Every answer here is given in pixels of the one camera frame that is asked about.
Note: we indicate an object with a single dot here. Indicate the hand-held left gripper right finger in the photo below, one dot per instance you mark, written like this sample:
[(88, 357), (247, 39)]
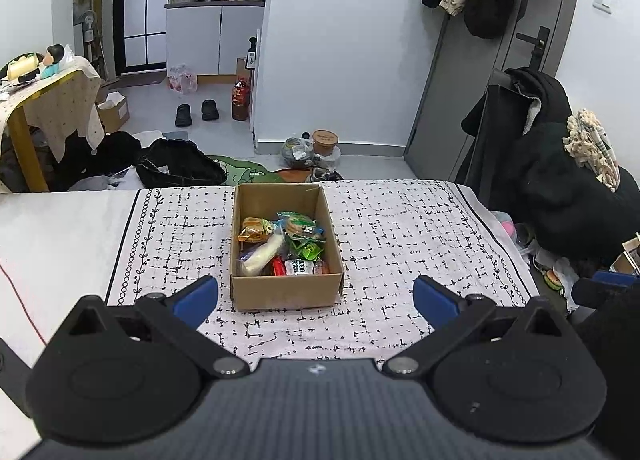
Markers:
[(435, 297)]

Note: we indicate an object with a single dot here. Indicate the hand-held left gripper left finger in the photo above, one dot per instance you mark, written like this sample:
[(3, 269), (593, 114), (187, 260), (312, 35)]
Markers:
[(197, 297)]

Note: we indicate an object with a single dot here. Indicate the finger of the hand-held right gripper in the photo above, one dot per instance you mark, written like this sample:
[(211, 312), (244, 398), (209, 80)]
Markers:
[(605, 285)]

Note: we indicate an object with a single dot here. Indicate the cream roll packet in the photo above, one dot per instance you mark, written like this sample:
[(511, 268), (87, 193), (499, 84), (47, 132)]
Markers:
[(260, 260)]

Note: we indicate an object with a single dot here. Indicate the small red packet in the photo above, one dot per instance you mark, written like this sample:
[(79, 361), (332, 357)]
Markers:
[(277, 267)]

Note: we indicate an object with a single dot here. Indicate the orange bread packet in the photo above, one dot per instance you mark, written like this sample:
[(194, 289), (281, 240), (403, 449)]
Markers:
[(251, 230)]

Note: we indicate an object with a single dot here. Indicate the white packet black label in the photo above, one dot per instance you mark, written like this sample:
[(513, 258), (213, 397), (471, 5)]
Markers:
[(298, 268)]

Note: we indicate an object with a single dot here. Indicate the orange snack packet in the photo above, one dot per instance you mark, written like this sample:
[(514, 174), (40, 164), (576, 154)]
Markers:
[(320, 268)]

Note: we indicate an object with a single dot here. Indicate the clear green nut packet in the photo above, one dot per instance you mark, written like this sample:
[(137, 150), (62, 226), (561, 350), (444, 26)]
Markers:
[(300, 226)]

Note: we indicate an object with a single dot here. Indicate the small cardboard box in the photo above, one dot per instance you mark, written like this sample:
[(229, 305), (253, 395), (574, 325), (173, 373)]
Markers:
[(627, 257)]

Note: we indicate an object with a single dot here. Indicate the hamburger toy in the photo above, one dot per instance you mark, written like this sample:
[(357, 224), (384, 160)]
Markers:
[(554, 280)]

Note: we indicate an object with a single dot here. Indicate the black fleece garment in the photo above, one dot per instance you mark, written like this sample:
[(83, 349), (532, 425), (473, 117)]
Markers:
[(570, 205)]

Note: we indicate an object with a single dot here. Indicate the pink ball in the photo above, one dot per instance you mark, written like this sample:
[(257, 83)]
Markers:
[(510, 228)]

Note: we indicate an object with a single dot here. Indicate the black duffel bag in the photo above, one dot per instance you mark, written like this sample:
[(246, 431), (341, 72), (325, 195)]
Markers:
[(180, 164)]

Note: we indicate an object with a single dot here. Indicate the white bed sheet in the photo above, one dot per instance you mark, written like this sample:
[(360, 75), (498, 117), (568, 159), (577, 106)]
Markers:
[(60, 240)]

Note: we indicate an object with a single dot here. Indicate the dark shoes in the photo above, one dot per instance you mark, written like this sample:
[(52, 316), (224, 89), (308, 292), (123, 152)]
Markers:
[(325, 174)]

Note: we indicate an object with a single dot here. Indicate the black clothes pile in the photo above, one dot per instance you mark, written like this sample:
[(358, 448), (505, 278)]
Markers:
[(100, 159)]

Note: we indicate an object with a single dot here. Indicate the clear trash bag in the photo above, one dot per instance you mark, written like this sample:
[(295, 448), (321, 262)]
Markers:
[(297, 152)]

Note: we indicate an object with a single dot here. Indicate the brown paper bowl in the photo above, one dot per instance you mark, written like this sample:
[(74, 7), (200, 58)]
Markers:
[(325, 142)]

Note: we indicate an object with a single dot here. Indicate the brown oil bottle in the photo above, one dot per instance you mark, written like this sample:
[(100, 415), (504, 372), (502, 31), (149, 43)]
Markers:
[(241, 102)]

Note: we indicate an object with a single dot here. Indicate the black phone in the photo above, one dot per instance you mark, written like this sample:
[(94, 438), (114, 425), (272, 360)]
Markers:
[(12, 377)]

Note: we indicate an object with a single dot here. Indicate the floor cardboard box with tissue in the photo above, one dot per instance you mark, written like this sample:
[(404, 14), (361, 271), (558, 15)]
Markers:
[(114, 112)]

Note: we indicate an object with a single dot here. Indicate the grey door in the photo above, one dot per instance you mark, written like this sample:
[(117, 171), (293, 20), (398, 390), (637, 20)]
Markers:
[(450, 89)]

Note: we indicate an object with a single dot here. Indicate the pink plastic bag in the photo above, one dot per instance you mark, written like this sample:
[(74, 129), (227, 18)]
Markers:
[(182, 79)]

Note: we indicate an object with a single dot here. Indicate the yellow wooden table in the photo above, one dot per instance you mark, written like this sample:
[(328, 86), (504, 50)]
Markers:
[(30, 149)]

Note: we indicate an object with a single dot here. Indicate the flat cardboard carton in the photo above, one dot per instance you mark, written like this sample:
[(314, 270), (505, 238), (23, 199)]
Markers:
[(241, 72)]

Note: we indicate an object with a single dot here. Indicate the black spray bottle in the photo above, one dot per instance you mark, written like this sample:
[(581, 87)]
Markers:
[(251, 54)]

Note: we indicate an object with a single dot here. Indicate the white cabinet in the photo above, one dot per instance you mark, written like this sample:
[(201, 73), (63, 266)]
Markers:
[(200, 37)]

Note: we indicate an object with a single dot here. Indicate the dark-haired doll figure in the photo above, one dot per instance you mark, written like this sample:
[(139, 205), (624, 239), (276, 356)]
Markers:
[(53, 59)]

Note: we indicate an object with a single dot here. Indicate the black-framed glass door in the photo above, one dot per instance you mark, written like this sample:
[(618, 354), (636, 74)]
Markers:
[(137, 14)]

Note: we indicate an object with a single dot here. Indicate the pale yellow object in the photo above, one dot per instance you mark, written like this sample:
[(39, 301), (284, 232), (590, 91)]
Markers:
[(22, 67)]

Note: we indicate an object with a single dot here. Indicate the small standing fan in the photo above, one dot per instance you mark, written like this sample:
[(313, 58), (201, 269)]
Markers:
[(87, 19)]

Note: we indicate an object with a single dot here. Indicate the white light switch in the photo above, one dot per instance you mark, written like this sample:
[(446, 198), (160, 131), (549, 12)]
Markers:
[(603, 0)]

